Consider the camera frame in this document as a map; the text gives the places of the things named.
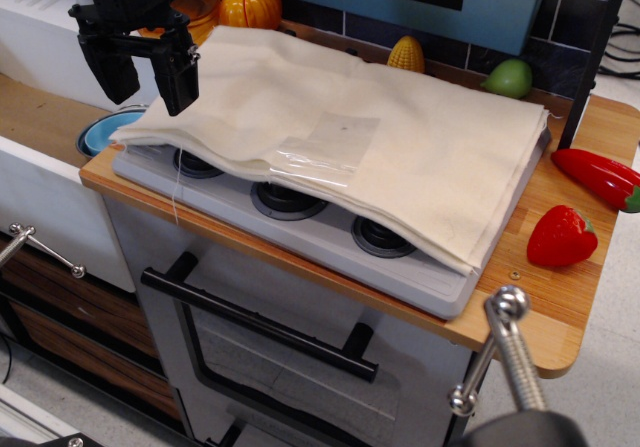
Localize black vertical metal pole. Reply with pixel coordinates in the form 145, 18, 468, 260
557, 0, 623, 149

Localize metal clamp screw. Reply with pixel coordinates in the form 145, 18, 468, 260
1, 223, 87, 279
448, 285, 547, 417

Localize wooden drawer cabinet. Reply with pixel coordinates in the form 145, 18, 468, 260
1, 246, 187, 434

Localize metal clamp screw left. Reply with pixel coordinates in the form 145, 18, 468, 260
1, 223, 87, 279

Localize cream folded cloth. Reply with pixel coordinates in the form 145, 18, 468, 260
113, 26, 548, 274

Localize red toy strawberry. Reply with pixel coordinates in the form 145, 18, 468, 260
527, 205, 598, 267

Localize red toy chili pepper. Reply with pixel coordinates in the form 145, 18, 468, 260
551, 148, 639, 213

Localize black cables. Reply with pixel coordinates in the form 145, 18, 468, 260
554, 0, 640, 81

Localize metal clamp screw right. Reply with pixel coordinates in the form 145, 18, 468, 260
448, 285, 547, 417

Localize white toy sink unit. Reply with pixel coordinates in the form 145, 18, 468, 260
1, 138, 135, 292

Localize blue bowl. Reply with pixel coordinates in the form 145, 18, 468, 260
76, 104, 148, 158

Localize green toy pear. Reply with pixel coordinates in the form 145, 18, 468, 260
481, 59, 533, 99

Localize orange translucent plastic lid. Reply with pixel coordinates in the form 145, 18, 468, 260
137, 0, 222, 47

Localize white toy oven door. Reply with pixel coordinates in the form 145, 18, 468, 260
134, 231, 476, 447

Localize black oven door handle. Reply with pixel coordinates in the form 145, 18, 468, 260
141, 252, 378, 383

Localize yellow toy corn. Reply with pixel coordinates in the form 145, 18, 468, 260
387, 36, 425, 74

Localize grey toy stove top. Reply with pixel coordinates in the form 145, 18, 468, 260
111, 125, 552, 321

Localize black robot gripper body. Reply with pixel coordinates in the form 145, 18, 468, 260
69, 0, 188, 38

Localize orange toy pumpkin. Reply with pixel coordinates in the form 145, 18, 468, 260
219, 0, 283, 30

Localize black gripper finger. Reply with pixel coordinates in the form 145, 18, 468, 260
151, 25, 200, 116
78, 34, 140, 105

